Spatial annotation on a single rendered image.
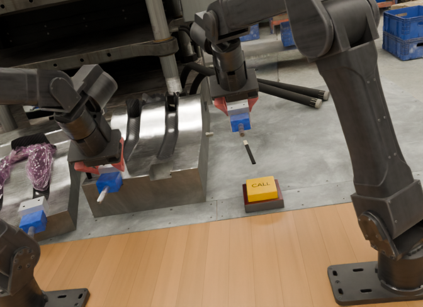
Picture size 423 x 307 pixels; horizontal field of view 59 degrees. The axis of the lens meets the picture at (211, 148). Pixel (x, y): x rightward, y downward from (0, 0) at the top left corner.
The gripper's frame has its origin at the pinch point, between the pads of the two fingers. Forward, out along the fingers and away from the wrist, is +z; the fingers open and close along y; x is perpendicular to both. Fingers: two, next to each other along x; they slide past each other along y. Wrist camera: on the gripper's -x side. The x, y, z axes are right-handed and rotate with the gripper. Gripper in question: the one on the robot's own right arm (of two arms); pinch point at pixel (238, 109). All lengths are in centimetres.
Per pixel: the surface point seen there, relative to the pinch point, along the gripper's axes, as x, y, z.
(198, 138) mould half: 0.9, 11.0, 6.7
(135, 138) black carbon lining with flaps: -4.6, 28.6, 9.1
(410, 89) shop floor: -160, -145, 190
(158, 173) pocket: 12.1, 20.3, 3.1
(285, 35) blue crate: -291, -63, 212
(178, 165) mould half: 12.9, 14.7, -0.2
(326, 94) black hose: -23.9, -28.3, 26.8
